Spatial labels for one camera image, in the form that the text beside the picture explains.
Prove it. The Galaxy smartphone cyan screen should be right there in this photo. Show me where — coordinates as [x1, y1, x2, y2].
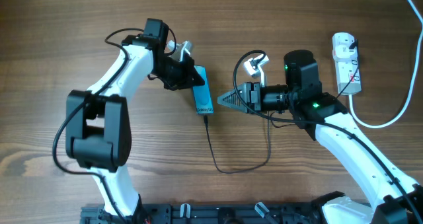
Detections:
[192, 65, 214, 115]

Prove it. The black USB charging cable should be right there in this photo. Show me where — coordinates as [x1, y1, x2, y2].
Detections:
[202, 38, 366, 174]

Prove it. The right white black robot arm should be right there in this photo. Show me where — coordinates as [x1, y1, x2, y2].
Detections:
[217, 50, 422, 223]

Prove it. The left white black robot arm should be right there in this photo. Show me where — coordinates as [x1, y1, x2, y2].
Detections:
[59, 19, 206, 223]

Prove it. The white charger plug adapter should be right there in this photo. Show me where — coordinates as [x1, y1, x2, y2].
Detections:
[332, 42, 358, 62]

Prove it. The white power strip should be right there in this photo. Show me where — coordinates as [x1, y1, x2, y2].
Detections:
[332, 32, 362, 96]

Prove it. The white power strip cord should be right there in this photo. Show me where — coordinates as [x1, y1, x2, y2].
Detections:
[348, 0, 423, 130]

